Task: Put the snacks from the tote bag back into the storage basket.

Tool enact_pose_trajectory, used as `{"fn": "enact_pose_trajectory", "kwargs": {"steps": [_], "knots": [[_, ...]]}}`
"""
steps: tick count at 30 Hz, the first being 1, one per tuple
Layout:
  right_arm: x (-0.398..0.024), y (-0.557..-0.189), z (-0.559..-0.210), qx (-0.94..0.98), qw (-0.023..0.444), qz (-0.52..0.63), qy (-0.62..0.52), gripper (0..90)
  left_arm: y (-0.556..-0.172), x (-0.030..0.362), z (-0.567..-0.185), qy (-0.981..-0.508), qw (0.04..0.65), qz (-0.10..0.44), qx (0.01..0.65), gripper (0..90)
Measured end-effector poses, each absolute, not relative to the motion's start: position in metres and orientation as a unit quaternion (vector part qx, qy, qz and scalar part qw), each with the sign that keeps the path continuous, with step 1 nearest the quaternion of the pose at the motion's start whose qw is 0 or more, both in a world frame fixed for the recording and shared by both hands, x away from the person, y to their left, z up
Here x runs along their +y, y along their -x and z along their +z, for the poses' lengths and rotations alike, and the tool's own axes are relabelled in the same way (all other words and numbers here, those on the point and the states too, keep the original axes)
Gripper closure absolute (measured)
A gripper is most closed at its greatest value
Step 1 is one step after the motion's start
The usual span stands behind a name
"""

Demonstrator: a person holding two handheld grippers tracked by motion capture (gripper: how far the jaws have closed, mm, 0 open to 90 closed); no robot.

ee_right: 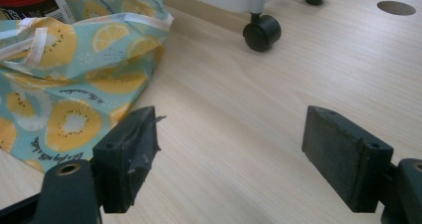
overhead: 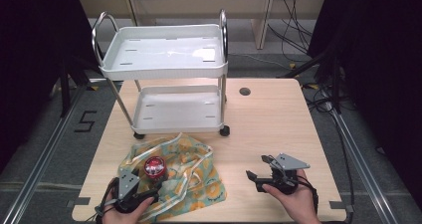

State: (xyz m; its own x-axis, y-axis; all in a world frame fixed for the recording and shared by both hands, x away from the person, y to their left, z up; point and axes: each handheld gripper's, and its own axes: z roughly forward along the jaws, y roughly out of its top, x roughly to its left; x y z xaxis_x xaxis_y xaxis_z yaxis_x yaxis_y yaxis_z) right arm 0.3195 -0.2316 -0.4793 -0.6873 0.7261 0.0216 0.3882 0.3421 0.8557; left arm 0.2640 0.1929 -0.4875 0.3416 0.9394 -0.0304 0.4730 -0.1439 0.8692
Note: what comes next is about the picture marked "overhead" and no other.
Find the person's left hand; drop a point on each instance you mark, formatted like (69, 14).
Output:
(116, 219)

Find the person's right hand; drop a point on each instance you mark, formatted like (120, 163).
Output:
(300, 204)

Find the white two-tier cart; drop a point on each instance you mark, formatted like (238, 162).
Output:
(166, 53)

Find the black metal stand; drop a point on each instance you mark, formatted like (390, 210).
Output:
(335, 84)
(65, 88)

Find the grey metal floor rail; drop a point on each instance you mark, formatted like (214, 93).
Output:
(40, 164)
(361, 164)

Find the red can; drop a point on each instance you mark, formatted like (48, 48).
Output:
(155, 167)

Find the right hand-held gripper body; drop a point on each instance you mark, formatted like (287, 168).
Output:
(290, 162)

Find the floral tote bag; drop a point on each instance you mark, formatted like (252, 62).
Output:
(192, 171)

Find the light wooden furniture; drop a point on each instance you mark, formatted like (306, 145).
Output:
(199, 5)

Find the dark curtain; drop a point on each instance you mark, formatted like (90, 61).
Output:
(381, 68)
(33, 51)

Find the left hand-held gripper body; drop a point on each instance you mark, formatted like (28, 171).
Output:
(127, 181)

